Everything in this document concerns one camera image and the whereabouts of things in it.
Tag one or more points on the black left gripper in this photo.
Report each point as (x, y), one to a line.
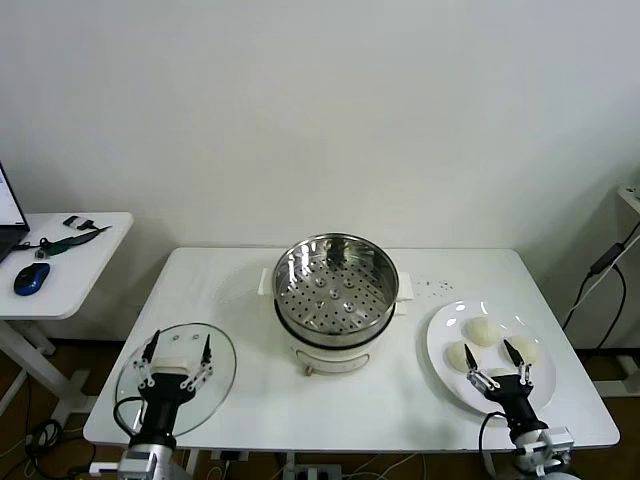
(160, 405)

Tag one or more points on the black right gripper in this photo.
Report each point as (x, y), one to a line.
(515, 400)

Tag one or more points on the white steamed baozi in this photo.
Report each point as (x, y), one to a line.
(531, 350)
(482, 332)
(499, 372)
(455, 357)

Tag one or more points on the round glass pot lid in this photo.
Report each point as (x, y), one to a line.
(220, 360)

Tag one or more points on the perforated steel steamer basket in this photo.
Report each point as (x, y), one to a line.
(335, 295)

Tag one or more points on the white oval plate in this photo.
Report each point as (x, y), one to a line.
(445, 325)

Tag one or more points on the black table control box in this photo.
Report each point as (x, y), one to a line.
(230, 455)

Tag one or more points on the white side table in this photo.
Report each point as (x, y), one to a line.
(90, 270)

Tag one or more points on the small black device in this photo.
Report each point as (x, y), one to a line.
(71, 221)
(86, 225)

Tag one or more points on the blue computer mouse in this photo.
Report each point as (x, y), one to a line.
(31, 277)

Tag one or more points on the white power strip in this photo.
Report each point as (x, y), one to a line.
(315, 472)

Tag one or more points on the black laptop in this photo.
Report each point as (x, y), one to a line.
(10, 235)

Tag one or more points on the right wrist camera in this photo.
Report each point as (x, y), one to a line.
(560, 440)

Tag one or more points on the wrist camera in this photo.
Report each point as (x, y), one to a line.
(560, 440)
(102, 469)

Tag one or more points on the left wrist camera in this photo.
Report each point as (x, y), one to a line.
(102, 469)

